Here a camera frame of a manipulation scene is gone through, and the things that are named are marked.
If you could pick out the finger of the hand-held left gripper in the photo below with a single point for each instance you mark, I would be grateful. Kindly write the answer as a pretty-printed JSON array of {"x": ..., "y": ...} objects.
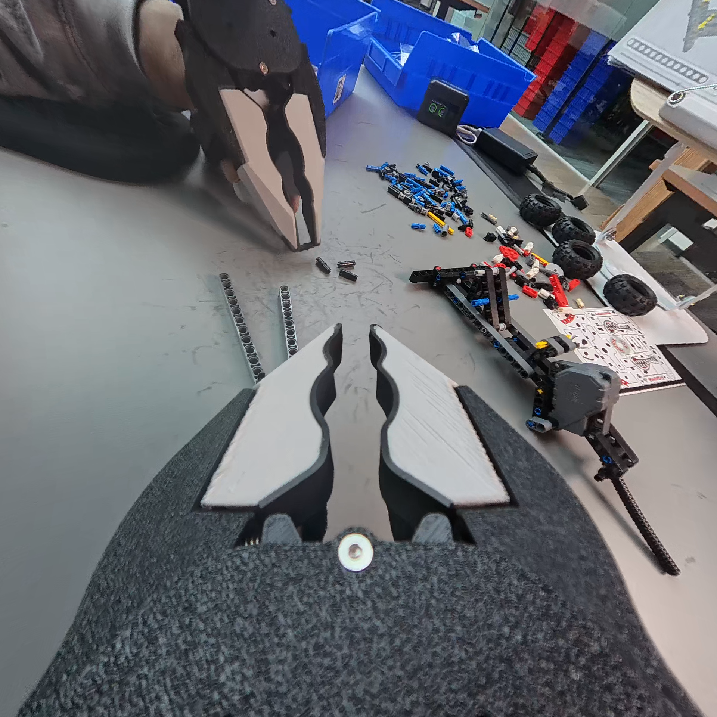
[
  {"x": 252, "y": 145},
  {"x": 311, "y": 145}
]

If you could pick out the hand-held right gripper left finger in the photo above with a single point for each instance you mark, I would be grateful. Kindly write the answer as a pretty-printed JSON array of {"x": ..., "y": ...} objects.
[{"x": 269, "y": 448}]

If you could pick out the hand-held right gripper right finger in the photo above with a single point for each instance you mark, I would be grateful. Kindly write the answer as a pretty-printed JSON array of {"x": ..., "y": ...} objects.
[{"x": 442, "y": 448}]

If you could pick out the blue plastic bin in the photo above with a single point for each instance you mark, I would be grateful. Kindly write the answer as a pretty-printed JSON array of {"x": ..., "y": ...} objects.
[
  {"x": 476, "y": 78},
  {"x": 341, "y": 50}
]

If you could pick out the pile of blue black pins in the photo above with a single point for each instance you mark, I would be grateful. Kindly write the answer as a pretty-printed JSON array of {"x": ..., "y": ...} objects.
[{"x": 425, "y": 190}]

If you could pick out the long black toy beam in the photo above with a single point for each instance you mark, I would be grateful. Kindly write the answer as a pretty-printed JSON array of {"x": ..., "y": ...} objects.
[
  {"x": 288, "y": 319},
  {"x": 241, "y": 325},
  {"x": 442, "y": 273}
]

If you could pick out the partly built toy chassis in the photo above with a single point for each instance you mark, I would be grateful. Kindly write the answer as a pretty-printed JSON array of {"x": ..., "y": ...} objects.
[{"x": 582, "y": 392}]

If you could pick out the grey desk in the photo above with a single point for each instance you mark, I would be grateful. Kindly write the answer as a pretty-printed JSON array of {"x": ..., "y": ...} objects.
[{"x": 112, "y": 336}]

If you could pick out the person's left hand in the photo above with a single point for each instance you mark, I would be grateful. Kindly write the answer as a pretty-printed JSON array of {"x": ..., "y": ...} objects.
[{"x": 165, "y": 56}]

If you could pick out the black power bank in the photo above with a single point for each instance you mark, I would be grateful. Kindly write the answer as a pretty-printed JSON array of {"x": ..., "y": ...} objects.
[{"x": 442, "y": 106}]

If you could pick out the yellow toy axle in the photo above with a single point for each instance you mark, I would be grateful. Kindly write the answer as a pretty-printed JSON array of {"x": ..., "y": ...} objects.
[{"x": 437, "y": 217}]

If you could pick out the black cloth pad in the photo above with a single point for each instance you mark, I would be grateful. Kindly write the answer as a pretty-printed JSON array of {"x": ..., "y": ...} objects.
[{"x": 101, "y": 145}]

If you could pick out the black power adapter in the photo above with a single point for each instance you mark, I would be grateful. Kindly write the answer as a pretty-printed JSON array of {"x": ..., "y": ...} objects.
[
  {"x": 504, "y": 179},
  {"x": 504, "y": 148}
]

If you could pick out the toy sticker sheet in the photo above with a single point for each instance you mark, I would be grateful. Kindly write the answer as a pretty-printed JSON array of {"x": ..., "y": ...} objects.
[{"x": 610, "y": 347}]

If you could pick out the pile of red white pieces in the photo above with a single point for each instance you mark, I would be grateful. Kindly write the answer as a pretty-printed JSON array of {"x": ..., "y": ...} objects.
[{"x": 532, "y": 269}]

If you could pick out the black toy tyre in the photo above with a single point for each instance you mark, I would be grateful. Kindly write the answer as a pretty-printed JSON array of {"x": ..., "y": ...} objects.
[
  {"x": 630, "y": 297},
  {"x": 577, "y": 262},
  {"x": 572, "y": 231},
  {"x": 539, "y": 212}
]

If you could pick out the white book stand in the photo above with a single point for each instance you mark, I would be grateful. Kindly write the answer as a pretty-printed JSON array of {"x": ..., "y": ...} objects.
[{"x": 683, "y": 330}]

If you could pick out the stack of red blue bins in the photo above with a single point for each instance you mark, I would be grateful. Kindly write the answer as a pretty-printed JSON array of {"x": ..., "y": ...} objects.
[{"x": 571, "y": 67}]

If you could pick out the open instruction booklet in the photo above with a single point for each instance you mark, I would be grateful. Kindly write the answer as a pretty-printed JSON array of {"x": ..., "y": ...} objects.
[{"x": 661, "y": 50}]

